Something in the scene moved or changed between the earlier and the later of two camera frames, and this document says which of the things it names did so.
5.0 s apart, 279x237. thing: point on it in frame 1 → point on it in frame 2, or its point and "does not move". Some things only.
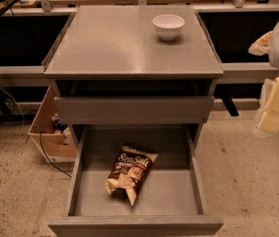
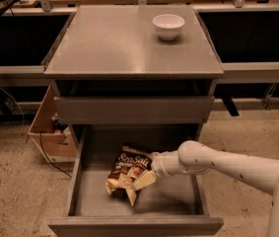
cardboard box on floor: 51,134 does not move
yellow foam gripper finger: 260,46 → 166,163
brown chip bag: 129,172 does not move
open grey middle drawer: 170,203 does not move
